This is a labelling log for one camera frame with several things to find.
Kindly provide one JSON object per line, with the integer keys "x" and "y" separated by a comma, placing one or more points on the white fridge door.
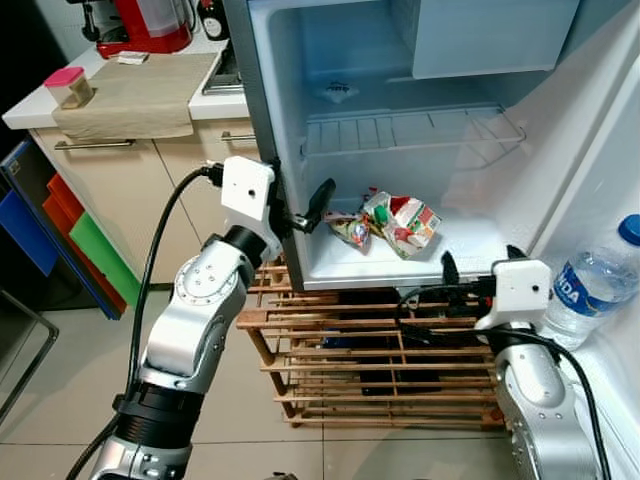
{"x": 618, "y": 400}

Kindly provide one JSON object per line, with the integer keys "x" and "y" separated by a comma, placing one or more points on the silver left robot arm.
{"x": 195, "y": 320}

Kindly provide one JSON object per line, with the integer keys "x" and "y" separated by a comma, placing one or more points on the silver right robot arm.
{"x": 535, "y": 400}

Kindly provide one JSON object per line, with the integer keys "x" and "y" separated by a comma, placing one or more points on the silver mini fridge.
{"x": 450, "y": 185}

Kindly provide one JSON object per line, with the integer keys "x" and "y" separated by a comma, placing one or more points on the small crumpled snack packet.
{"x": 352, "y": 230}

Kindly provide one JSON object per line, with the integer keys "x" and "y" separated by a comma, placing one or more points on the crumpled red green carton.
{"x": 400, "y": 222}

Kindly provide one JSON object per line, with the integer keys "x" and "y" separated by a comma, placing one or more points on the blue capped water bottle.
{"x": 590, "y": 290}

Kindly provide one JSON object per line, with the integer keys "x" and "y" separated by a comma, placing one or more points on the wooden wine rack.
{"x": 320, "y": 320}

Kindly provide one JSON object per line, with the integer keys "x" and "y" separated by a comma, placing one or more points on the beige kitchen cabinet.
{"x": 120, "y": 200}

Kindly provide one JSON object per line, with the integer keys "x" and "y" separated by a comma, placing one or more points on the beige kitchen towel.
{"x": 130, "y": 100}

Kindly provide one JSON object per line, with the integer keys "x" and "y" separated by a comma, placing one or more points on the dark glass bottle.
{"x": 212, "y": 20}

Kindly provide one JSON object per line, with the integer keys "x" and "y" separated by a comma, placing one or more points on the small white packet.
{"x": 132, "y": 58}

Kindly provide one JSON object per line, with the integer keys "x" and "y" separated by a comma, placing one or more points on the red coffee machine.
{"x": 150, "y": 30}

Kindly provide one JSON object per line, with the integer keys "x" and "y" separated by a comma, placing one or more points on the green plastic panel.
{"x": 105, "y": 260}

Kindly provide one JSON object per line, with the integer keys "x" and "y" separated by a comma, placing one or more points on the red plastic panel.
{"x": 72, "y": 215}

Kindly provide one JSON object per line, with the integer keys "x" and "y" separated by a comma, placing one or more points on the translucent freezer compartment flap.
{"x": 490, "y": 35}

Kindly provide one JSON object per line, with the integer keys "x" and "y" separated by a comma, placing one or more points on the pink lidded jar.
{"x": 68, "y": 78}

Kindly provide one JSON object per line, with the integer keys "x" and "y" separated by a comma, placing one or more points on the blue plastic panel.
{"x": 25, "y": 225}

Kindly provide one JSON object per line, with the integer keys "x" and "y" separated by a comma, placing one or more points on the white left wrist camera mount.
{"x": 245, "y": 190}

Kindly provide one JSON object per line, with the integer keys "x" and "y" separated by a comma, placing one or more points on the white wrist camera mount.
{"x": 245, "y": 190}
{"x": 520, "y": 290}

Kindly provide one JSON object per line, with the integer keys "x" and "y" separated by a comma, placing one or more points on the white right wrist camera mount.
{"x": 520, "y": 290}

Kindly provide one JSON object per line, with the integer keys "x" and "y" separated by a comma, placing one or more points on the grey metal frame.
{"x": 52, "y": 335}

